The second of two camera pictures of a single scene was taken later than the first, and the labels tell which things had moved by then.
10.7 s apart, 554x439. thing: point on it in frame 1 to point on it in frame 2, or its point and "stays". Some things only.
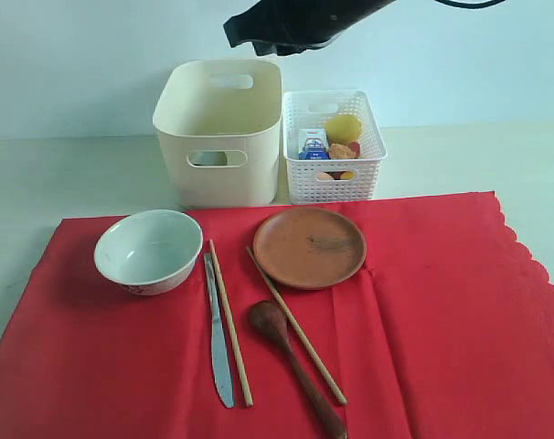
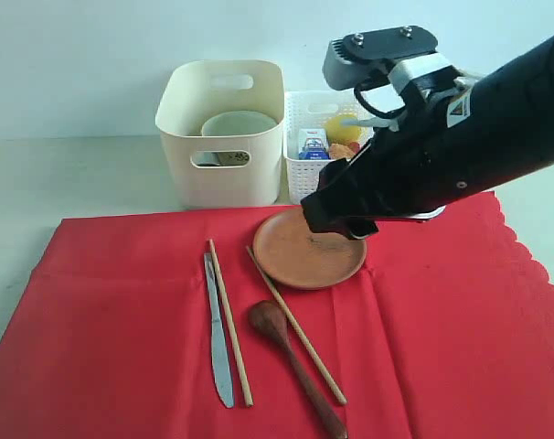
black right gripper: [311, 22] to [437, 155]
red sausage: [356, 148] stays
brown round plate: [309, 248] stays
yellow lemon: [342, 129] stays
